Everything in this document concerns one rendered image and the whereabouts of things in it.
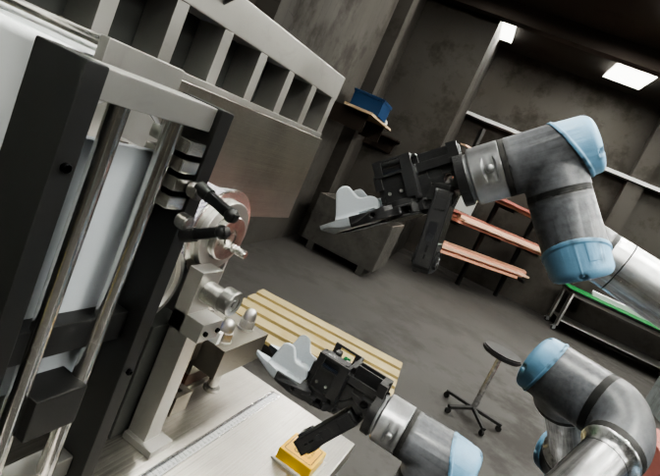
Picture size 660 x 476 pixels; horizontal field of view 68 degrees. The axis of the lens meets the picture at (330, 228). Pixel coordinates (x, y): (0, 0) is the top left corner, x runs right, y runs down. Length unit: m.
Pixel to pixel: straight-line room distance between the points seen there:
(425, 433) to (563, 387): 0.32
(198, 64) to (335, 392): 0.76
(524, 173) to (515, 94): 9.80
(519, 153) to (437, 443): 0.40
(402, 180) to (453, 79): 7.74
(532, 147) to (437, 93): 7.73
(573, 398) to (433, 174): 0.50
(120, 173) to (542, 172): 0.46
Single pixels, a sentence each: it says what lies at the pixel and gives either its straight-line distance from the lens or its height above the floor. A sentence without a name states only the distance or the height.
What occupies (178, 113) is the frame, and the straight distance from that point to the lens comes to 0.42.
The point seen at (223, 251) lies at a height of 1.23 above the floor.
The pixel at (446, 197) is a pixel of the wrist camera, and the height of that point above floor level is 1.45.
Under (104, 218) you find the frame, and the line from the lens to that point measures 0.45.
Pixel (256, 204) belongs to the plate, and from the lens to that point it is 1.52.
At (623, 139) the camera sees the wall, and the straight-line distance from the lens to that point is 10.61.
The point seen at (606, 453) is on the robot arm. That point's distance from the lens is 0.91.
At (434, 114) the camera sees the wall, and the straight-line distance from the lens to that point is 8.29.
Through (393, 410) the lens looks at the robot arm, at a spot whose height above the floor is 1.14.
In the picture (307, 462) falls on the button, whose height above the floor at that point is 0.92.
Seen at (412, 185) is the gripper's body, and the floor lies 1.44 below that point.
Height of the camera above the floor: 1.46
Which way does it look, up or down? 10 degrees down
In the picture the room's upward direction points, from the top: 24 degrees clockwise
